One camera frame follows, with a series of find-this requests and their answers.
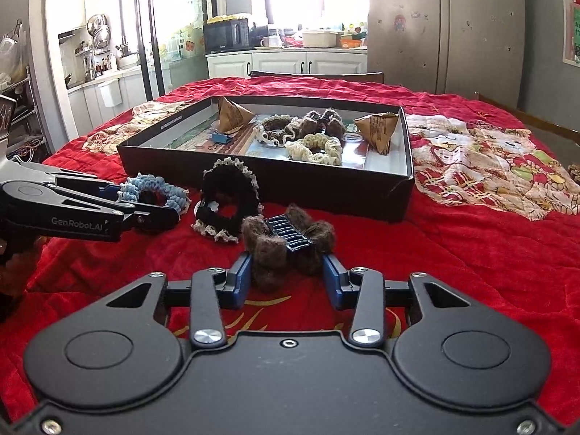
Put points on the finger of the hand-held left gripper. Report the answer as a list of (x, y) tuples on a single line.
[(154, 220), (108, 191)]

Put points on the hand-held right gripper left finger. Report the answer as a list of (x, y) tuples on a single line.
[(239, 283)]

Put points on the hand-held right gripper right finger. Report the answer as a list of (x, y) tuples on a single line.
[(334, 283)]

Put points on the blue knitted scrunchie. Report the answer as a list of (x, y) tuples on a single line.
[(174, 192)]

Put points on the brown furry hair clip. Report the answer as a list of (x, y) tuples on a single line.
[(317, 122), (263, 240)]

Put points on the black shallow box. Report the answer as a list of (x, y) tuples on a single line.
[(317, 190)]

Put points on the small blue clip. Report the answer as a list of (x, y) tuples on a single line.
[(220, 137)]

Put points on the cream knitted scrunchie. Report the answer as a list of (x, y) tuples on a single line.
[(317, 154)]

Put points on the brown cream-trimmed scrunchie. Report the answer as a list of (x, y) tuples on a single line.
[(276, 124)]

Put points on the gold pyramid packet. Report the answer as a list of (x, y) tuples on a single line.
[(378, 131)]

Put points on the black lace-trimmed scrunchie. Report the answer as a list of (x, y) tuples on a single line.
[(231, 181)]

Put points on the white trash bin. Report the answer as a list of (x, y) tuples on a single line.
[(109, 93)]

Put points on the red printed blanket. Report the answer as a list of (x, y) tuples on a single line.
[(453, 258)]

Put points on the brown pyramid packet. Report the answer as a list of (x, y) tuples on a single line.
[(233, 115)]

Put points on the hanging metal pots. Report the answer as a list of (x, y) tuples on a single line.
[(99, 29)]

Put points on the glass sliding door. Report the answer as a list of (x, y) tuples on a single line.
[(145, 31)]

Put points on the black microwave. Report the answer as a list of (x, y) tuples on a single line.
[(224, 35)]

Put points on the white kitchen cabinet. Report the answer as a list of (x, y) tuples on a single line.
[(281, 61)]

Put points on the white basin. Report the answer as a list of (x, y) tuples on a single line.
[(321, 38)]

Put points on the silver refrigerator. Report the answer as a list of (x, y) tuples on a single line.
[(453, 31)]

